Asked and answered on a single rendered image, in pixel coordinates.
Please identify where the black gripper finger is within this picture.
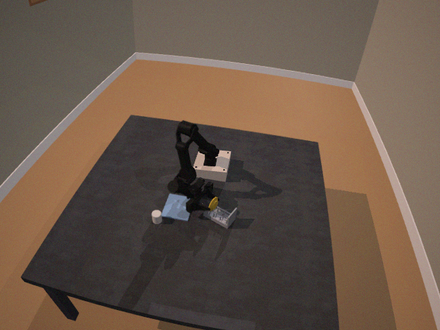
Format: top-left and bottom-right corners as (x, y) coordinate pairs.
(193, 199), (210, 211)
(208, 186), (220, 201)

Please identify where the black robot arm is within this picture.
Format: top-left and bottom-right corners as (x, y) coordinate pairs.
(168, 120), (219, 196)

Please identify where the white cylinder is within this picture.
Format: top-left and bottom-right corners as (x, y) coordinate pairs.
(151, 210), (162, 224)

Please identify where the yellow plate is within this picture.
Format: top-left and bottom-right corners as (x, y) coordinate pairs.
(209, 197), (218, 212)

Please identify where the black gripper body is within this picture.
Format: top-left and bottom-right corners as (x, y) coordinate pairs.
(184, 181), (213, 213)

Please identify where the light blue flat mat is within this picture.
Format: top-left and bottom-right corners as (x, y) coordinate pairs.
(162, 194), (190, 221)

